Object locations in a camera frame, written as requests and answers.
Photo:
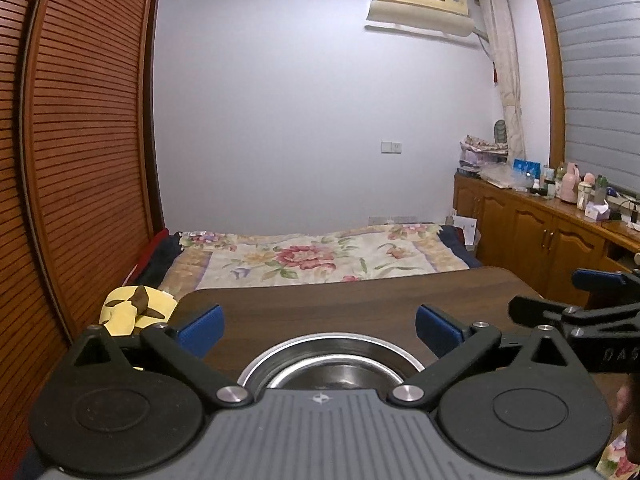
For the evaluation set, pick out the blue box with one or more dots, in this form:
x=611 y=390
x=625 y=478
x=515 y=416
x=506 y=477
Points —
x=526 y=167

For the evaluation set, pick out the white wall switch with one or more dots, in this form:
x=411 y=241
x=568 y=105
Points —
x=391 y=147

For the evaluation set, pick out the dark and red clothes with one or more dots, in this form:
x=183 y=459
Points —
x=160 y=257

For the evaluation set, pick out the wooden cabinet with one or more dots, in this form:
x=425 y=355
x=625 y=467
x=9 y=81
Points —
x=525 y=230

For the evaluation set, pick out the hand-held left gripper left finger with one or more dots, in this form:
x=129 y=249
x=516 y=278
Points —
x=202 y=332

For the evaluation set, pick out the navy blue blanket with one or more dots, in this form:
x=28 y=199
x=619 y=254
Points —
x=457 y=242

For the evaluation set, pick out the yellow plush toy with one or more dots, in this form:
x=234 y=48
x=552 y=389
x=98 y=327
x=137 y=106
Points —
x=120 y=320

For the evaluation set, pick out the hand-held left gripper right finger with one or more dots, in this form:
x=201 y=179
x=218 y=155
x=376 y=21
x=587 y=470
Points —
x=437 y=332

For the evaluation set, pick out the pink tissue box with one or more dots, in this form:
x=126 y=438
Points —
x=597 y=211

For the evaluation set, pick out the floral blanket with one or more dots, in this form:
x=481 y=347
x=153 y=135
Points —
x=300 y=255

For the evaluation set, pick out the white paper bag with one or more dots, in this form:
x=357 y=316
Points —
x=465 y=230

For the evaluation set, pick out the clear plastic bags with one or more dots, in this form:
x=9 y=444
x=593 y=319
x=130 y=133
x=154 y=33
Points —
x=502 y=177

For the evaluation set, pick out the wooden louvered wardrobe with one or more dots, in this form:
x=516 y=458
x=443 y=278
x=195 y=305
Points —
x=75 y=135

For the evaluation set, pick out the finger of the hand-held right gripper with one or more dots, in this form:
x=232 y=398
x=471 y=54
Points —
x=600 y=279
x=540 y=312

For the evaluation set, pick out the cream patterned curtain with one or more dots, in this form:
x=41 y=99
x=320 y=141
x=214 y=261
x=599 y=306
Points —
x=505 y=70

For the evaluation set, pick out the wall air conditioner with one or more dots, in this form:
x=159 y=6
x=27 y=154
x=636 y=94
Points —
x=420 y=2

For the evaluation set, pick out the large stainless steel bowl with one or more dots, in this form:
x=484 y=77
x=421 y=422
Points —
x=257 y=366

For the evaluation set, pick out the floral printed cloth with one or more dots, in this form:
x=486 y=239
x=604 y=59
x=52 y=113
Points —
x=614 y=457

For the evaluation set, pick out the person's right hand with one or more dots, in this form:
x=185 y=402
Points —
x=629 y=420

